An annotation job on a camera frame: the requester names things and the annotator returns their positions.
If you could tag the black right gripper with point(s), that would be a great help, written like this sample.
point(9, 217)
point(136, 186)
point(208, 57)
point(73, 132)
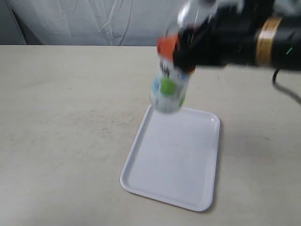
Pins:
point(226, 38)

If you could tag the clear plastic bottle white cap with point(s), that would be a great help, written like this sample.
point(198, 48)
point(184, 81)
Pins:
point(170, 85)

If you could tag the white rectangular plastic tray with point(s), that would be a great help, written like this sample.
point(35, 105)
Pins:
point(173, 158)

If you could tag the grey-white backdrop cloth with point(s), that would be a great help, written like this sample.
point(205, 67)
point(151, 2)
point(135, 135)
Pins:
point(86, 22)

